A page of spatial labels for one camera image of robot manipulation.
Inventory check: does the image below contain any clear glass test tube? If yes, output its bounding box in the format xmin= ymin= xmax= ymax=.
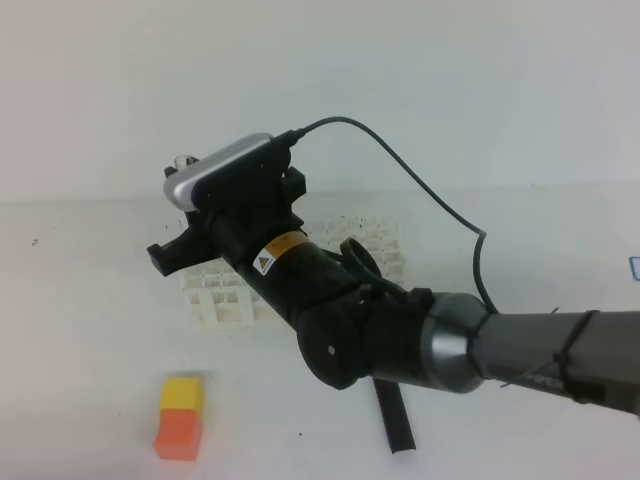
xmin=174 ymin=155 xmax=198 ymax=170

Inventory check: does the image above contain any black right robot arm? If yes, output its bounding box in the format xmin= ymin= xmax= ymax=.
xmin=149 ymin=145 xmax=639 ymax=414

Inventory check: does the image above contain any black right camera cable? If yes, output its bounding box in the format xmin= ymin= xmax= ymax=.
xmin=279 ymin=116 xmax=499 ymax=316

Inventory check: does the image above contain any orange block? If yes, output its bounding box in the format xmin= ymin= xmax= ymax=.
xmin=153 ymin=409 xmax=202 ymax=461

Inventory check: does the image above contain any black scoop tool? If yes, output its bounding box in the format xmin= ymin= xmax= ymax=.
xmin=373 ymin=379 xmax=416 ymax=454

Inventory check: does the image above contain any white test tube rack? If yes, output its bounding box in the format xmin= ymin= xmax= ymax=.
xmin=180 ymin=215 xmax=405 ymax=330

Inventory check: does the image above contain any yellow block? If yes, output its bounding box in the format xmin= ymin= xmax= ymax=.
xmin=159 ymin=377 xmax=204 ymax=416

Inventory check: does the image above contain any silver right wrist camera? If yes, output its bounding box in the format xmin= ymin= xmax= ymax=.
xmin=163 ymin=133 xmax=274 ymax=212

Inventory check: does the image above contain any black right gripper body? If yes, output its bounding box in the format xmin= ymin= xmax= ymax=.
xmin=193 ymin=145 xmax=306 ymax=265

